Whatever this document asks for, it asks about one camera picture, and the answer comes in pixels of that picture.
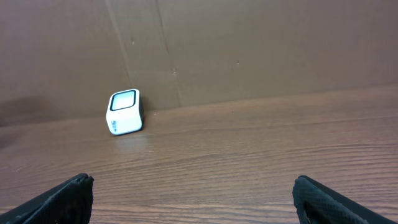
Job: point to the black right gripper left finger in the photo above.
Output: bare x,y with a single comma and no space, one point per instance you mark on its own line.
68,203

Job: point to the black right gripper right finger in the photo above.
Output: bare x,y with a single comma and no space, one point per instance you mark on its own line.
318,204

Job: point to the white barcode scanner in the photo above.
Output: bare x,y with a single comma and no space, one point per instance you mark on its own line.
125,113

